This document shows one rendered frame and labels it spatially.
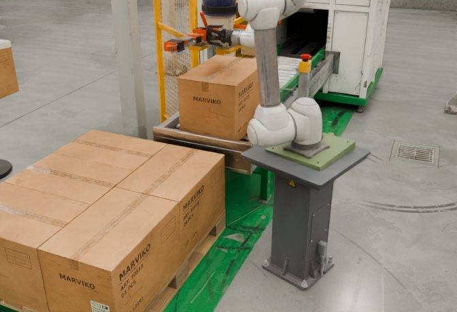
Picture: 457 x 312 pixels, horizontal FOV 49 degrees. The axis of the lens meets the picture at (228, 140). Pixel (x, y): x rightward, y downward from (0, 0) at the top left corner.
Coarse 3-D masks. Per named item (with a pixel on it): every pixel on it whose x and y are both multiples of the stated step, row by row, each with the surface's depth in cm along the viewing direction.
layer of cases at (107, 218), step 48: (96, 144) 324; (144, 144) 324; (0, 192) 269; (48, 192) 269; (96, 192) 269; (144, 192) 269; (192, 192) 275; (0, 240) 234; (48, 240) 231; (96, 240) 231; (144, 240) 234; (192, 240) 287; (0, 288) 250; (48, 288) 234; (96, 288) 220; (144, 288) 242
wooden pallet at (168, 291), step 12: (216, 228) 318; (204, 240) 318; (192, 252) 289; (204, 252) 306; (192, 264) 296; (180, 276) 278; (168, 288) 278; (0, 300) 255; (156, 300) 269; (168, 300) 269
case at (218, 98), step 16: (208, 64) 346; (224, 64) 346; (240, 64) 346; (256, 64) 346; (192, 80) 315; (208, 80) 314; (224, 80) 314; (240, 80) 314; (256, 80) 339; (192, 96) 319; (208, 96) 315; (224, 96) 310; (240, 96) 315; (256, 96) 344; (192, 112) 324; (208, 112) 319; (224, 112) 315; (240, 112) 320; (192, 128) 329; (208, 128) 324; (224, 128) 319; (240, 128) 325
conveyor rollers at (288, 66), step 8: (280, 56) 513; (280, 64) 488; (288, 64) 492; (296, 64) 490; (280, 72) 463; (288, 72) 467; (296, 72) 465; (312, 72) 467; (280, 80) 444; (288, 80) 442; (280, 88) 427; (296, 88) 423; (288, 96) 408; (176, 128) 352
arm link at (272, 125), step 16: (240, 0) 227; (256, 0) 223; (272, 0) 225; (256, 16) 226; (272, 16) 227; (256, 32) 232; (272, 32) 232; (256, 48) 236; (272, 48) 234; (272, 64) 236; (272, 80) 239; (272, 96) 241; (256, 112) 246; (272, 112) 242; (288, 112) 252; (256, 128) 244; (272, 128) 243; (288, 128) 247; (256, 144) 248; (272, 144) 248
